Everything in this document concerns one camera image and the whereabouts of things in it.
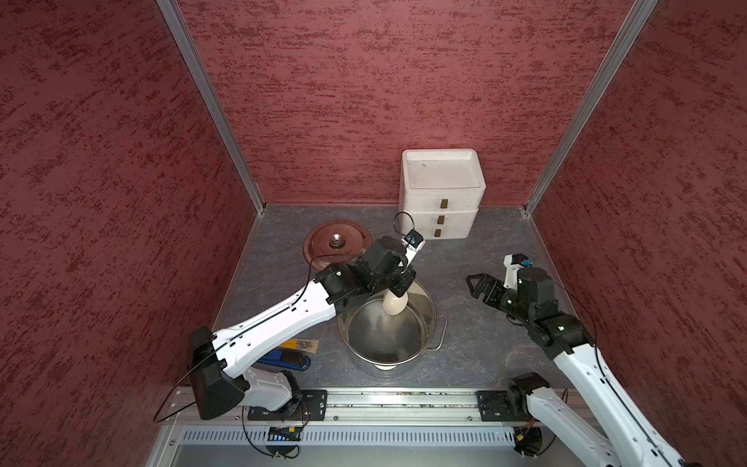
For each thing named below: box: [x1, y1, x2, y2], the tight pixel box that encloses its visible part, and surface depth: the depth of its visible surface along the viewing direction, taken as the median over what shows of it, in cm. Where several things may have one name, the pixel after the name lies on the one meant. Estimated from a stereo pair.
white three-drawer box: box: [398, 148, 487, 241], surface depth 100 cm
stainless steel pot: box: [334, 276, 449, 371], surface depth 89 cm
